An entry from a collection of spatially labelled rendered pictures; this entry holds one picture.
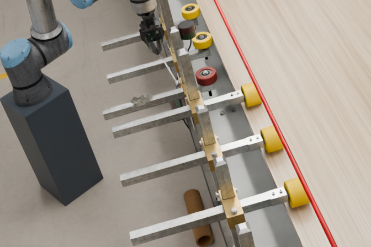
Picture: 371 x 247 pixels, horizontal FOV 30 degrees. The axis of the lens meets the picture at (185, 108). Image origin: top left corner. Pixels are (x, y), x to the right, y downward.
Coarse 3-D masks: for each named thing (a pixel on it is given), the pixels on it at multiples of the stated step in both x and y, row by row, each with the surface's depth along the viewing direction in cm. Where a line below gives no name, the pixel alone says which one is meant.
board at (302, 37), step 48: (240, 0) 298; (288, 0) 290; (336, 0) 282; (288, 48) 263; (336, 48) 257; (288, 96) 240; (336, 96) 235; (288, 144) 222; (336, 144) 217; (336, 192) 202; (336, 240) 188
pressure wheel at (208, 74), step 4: (200, 68) 264; (204, 68) 263; (208, 68) 262; (212, 68) 262; (196, 72) 262; (200, 72) 262; (204, 72) 260; (208, 72) 261; (212, 72) 260; (196, 76) 260; (200, 76) 260; (204, 76) 260; (208, 76) 259; (212, 76) 258; (216, 76) 261; (200, 80) 259; (204, 80) 258; (208, 80) 258; (212, 80) 259; (200, 84) 260; (204, 84) 260; (208, 84) 259
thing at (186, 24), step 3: (183, 21) 254; (186, 21) 253; (189, 21) 253; (180, 24) 252; (183, 24) 252; (186, 24) 252; (189, 24) 251; (192, 24) 251; (180, 27) 251; (183, 27) 250; (186, 27) 250; (189, 27) 250; (183, 42) 255; (183, 45) 255; (189, 48) 258
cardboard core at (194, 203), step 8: (192, 192) 330; (184, 200) 332; (192, 200) 326; (200, 200) 328; (192, 208) 323; (200, 208) 322; (208, 224) 316; (200, 232) 310; (208, 232) 310; (200, 240) 315; (208, 240) 314
